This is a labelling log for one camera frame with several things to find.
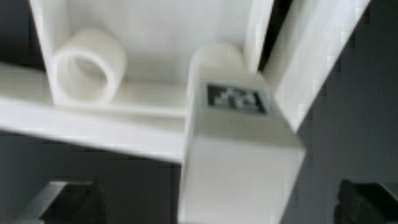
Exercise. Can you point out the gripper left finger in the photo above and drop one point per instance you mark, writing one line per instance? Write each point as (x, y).
(66, 204)

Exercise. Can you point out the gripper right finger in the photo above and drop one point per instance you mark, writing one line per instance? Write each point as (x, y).
(366, 203)

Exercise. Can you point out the white chair leg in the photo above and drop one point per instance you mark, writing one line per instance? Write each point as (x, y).
(236, 150)

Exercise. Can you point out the white chair seat part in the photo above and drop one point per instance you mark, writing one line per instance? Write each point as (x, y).
(164, 80)

